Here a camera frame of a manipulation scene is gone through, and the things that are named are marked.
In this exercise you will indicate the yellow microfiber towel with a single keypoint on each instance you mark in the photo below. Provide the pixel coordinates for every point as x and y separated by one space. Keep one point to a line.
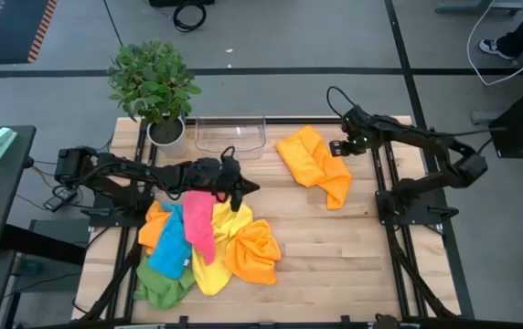
211 279

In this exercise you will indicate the blue microfiber towel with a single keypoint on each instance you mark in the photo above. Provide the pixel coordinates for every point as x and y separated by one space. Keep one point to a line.
170 247

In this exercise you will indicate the black floor box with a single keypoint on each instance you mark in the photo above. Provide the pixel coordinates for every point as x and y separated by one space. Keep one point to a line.
179 2

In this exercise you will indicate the grey desk foot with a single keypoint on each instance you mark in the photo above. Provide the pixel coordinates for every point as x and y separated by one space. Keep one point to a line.
483 118
472 7

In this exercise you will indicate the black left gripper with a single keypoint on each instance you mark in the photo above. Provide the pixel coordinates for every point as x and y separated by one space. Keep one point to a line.
225 178

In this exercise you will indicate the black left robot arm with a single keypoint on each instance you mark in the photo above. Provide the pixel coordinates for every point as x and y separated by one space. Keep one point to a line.
120 166

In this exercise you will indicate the black power adapter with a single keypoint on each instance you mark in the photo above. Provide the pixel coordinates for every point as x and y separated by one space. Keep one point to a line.
60 198

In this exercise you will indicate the clear plastic bin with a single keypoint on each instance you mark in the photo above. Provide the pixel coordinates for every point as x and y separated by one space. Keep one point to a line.
229 137

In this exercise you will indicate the teal floor object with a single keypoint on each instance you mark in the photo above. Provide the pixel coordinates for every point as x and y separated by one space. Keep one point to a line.
28 268

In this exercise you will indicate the green microfiber towel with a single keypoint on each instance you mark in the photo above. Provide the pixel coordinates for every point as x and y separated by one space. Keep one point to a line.
161 288

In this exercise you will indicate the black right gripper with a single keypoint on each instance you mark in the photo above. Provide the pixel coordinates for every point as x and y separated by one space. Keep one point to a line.
340 148

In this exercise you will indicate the black mat orange striped edge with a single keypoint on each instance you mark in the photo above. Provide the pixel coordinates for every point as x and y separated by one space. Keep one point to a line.
10 27

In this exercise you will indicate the white plant pot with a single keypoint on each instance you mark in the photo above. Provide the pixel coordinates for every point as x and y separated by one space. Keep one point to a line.
170 146

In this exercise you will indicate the person's shoe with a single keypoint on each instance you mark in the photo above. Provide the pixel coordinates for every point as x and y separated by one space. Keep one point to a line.
492 48

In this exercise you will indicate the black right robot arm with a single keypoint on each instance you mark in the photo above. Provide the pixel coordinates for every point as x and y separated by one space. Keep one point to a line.
408 132

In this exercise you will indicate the pink microfiber towel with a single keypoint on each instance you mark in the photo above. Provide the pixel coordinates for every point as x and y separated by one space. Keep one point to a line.
199 219

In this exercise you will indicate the green leafy plant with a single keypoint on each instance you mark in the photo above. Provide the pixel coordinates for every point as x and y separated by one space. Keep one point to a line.
152 82

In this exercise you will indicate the black aluminium table frame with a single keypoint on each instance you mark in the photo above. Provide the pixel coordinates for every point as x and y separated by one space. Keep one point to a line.
302 120

